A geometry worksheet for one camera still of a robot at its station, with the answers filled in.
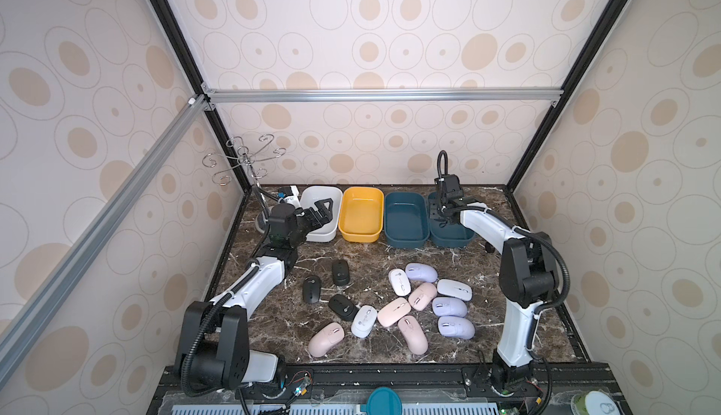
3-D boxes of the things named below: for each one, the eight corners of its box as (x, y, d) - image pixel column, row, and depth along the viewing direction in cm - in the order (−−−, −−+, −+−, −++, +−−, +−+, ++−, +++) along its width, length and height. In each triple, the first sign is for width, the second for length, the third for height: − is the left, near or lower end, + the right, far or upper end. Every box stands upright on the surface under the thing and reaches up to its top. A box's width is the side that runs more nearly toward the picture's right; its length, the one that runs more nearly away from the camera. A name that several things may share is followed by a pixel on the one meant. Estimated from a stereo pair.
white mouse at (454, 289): (435, 292, 92) (437, 288, 90) (437, 279, 95) (439, 275, 93) (469, 302, 90) (472, 299, 88) (471, 289, 93) (473, 286, 91)
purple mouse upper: (406, 282, 94) (407, 278, 92) (404, 266, 98) (405, 262, 96) (437, 282, 94) (438, 278, 92) (434, 266, 98) (435, 262, 96)
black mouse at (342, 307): (326, 306, 89) (325, 303, 87) (337, 294, 91) (336, 290, 89) (348, 324, 85) (348, 321, 83) (359, 311, 88) (359, 308, 86)
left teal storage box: (385, 248, 103) (386, 238, 98) (383, 202, 117) (383, 191, 112) (430, 248, 103) (434, 238, 98) (423, 202, 117) (425, 192, 112)
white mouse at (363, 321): (348, 333, 84) (348, 330, 82) (363, 304, 89) (363, 301, 87) (365, 341, 82) (365, 339, 80) (379, 312, 88) (379, 309, 86)
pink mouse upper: (404, 300, 89) (405, 297, 87) (422, 280, 94) (423, 277, 92) (421, 315, 86) (422, 312, 85) (439, 294, 91) (440, 290, 89)
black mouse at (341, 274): (331, 285, 93) (331, 282, 91) (333, 262, 99) (333, 258, 97) (349, 285, 93) (349, 282, 91) (350, 262, 99) (350, 258, 97)
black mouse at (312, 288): (301, 303, 90) (300, 300, 87) (305, 278, 95) (304, 274, 93) (319, 303, 90) (318, 300, 87) (322, 278, 95) (321, 274, 93)
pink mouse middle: (382, 330, 84) (383, 327, 83) (373, 313, 88) (373, 310, 86) (412, 312, 88) (413, 309, 86) (401, 296, 91) (402, 294, 89)
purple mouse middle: (433, 315, 87) (435, 312, 84) (431, 300, 90) (432, 297, 88) (465, 315, 87) (468, 312, 84) (462, 300, 90) (464, 297, 88)
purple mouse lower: (440, 339, 83) (442, 336, 81) (437, 320, 86) (439, 316, 84) (473, 339, 83) (476, 336, 81) (469, 320, 86) (471, 316, 84)
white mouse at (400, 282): (395, 298, 91) (396, 294, 89) (388, 273, 96) (388, 269, 94) (411, 294, 92) (412, 291, 90) (403, 270, 97) (404, 266, 95)
